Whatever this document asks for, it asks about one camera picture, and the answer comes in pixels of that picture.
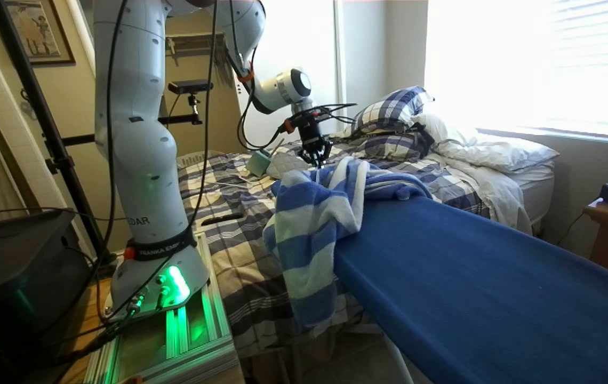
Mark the robot mounting platform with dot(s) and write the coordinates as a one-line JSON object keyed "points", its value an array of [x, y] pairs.
{"points": [[176, 341]]}

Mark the blue white striped towel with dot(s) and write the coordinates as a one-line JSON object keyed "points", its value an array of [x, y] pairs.
{"points": [[314, 226]]}

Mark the blue ironing board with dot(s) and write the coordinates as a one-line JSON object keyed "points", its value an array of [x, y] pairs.
{"points": [[496, 300]]}

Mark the black camera stand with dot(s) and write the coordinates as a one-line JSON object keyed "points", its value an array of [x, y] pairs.
{"points": [[50, 135]]}

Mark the white pillow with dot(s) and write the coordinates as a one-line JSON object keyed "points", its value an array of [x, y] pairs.
{"points": [[502, 149]]}

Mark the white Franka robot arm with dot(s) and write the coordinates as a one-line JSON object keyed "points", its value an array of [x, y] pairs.
{"points": [[140, 142]]}

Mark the black camera on mount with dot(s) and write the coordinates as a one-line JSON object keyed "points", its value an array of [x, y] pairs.
{"points": [[189, 87]]}

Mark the framed wall picture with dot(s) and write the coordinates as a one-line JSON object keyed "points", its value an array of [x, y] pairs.
{"points": [[38, 28]]}

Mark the white window blinds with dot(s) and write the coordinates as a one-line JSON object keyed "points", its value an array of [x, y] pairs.
{"points": [[588, 57]]}

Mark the black storage bin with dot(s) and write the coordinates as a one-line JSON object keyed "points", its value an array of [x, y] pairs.
{"points": [[18, 269]]}

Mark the white crumpled item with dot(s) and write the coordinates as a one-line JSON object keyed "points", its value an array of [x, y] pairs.
{"points": [[287, 162]]}

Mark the blue plaid pillow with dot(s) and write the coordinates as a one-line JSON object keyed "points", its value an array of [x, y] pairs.
{"points": [[396, 108]]}

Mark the plaid bed comforter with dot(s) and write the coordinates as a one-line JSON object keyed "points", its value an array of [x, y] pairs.
{"points": [[240, 235]]}

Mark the white bed sheet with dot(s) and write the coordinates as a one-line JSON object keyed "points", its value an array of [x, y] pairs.
{"points": [[492, 188]]}

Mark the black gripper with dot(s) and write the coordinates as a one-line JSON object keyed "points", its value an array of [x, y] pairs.
{"points": [[313, 129]]}

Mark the small teal box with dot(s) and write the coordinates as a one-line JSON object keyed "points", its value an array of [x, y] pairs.
{"points": [[260, 162]]}

